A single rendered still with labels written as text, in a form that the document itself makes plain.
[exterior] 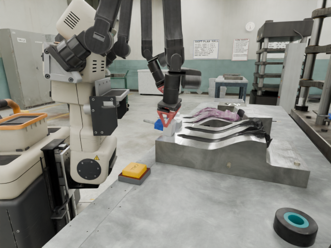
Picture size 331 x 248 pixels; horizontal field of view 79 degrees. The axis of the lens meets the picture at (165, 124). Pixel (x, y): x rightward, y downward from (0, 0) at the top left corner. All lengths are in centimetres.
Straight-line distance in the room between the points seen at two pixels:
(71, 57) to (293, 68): 473
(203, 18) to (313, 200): 772
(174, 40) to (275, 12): 759
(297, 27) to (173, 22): 483
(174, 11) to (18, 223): 93
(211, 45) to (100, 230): 771
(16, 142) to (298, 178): 105
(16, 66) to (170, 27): 578
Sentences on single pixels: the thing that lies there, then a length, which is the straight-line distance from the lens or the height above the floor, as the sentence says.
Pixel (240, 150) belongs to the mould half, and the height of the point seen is 89.
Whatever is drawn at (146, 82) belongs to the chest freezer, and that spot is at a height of 49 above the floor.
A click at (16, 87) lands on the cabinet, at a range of 646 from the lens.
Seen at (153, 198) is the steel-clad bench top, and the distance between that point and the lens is 61.
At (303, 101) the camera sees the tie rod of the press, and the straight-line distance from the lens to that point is 201.
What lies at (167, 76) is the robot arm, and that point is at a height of 112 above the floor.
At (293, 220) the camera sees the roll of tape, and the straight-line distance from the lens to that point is 59.
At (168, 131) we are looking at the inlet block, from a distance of 79.
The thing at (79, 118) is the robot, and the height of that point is 94.
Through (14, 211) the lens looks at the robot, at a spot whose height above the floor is 64.
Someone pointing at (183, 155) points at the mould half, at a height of 85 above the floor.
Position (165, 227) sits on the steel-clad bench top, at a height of 80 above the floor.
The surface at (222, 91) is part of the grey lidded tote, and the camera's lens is 735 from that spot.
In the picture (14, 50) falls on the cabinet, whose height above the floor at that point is 146.
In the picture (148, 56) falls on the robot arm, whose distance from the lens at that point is 108.
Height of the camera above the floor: 116
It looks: 17 degrees down
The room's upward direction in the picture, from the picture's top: straight up
